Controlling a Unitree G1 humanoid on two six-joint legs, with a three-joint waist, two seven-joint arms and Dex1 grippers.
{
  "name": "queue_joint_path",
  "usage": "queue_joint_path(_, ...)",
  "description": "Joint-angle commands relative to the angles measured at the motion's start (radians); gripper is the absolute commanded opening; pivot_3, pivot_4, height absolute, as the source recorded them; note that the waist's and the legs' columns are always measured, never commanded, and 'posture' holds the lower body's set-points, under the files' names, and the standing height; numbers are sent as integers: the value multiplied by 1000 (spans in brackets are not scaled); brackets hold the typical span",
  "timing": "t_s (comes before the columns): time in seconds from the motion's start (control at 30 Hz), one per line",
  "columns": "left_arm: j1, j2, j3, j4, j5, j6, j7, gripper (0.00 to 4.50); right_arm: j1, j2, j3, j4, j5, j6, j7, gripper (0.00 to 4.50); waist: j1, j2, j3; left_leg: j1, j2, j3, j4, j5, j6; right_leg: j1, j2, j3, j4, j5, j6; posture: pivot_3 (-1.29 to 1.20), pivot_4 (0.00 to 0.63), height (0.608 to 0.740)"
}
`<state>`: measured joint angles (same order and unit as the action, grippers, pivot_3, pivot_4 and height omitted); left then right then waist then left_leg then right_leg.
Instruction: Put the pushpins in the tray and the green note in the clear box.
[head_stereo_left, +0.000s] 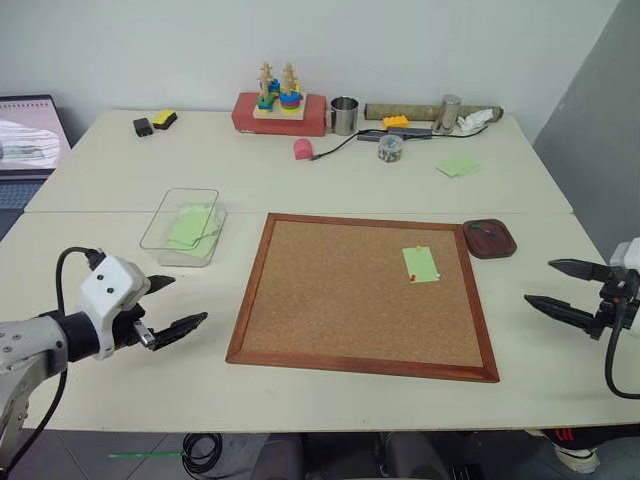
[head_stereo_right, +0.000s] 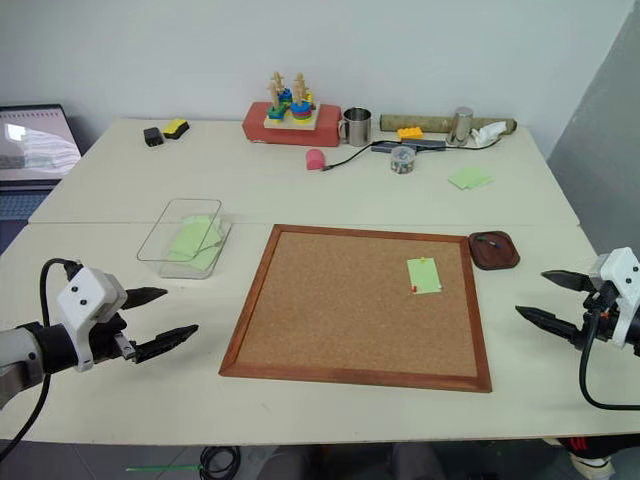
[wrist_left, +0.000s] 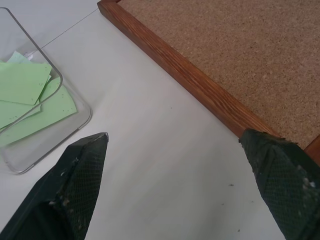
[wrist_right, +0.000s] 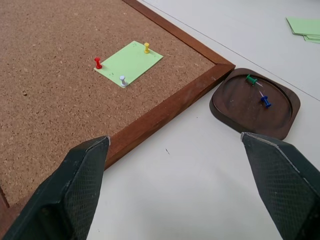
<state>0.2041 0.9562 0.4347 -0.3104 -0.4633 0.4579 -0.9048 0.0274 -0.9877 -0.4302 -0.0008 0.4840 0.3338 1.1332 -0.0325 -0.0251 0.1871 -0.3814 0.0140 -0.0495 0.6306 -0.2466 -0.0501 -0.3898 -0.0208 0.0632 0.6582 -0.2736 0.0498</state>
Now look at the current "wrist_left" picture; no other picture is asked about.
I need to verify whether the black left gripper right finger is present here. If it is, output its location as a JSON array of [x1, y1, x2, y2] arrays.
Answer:
[[238, 128, 320, 240]]

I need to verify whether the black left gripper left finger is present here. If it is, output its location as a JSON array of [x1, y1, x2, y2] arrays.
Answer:
[[0, 132, 110, 240]]

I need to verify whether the wood-framed cork board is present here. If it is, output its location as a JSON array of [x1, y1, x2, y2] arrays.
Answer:
[[96, 0, 320, 165]]

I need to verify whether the clear plastic container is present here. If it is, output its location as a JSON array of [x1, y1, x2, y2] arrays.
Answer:
[[0, 7, 93, 175]]

